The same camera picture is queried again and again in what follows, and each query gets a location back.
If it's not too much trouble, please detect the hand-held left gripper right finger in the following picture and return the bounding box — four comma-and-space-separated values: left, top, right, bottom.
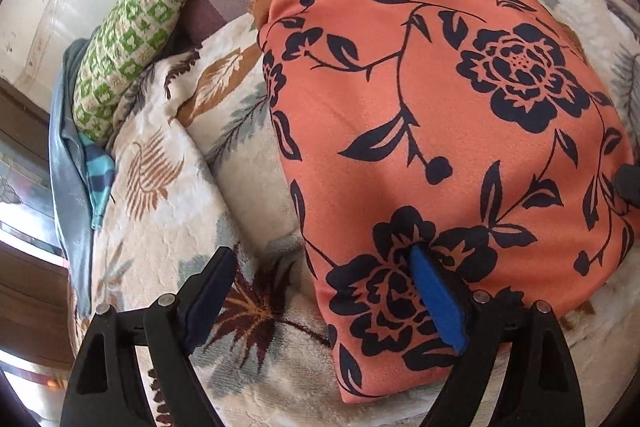
407, 243, 586, 427

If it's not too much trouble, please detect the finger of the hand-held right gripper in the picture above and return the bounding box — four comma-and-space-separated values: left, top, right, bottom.
614, 163, 640, 208

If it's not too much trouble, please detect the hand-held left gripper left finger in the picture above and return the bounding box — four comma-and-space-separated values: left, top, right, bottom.
60, 246, 238, 427

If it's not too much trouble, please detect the orange floral garment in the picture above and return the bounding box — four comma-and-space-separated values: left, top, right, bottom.
256, 0, 640, 405

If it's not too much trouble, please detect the cream leaf-print fleece blanket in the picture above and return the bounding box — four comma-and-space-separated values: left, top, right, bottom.
67, 0, 640, 427

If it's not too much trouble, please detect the teal striped cloth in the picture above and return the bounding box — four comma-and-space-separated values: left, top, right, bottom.
80, 132, 117, 230

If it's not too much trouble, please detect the dark wooden door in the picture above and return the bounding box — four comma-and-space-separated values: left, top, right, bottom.
0, 77, 76, 368

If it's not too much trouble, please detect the blue knit sweater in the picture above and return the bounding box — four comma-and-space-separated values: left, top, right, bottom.
48, 38, 116, 303

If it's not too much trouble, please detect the leaded glass panel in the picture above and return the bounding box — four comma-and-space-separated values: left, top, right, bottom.
0, 142, 66, 258

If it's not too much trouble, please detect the green patterned pillow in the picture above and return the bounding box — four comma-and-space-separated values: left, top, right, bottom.
72, 0, 243, 145

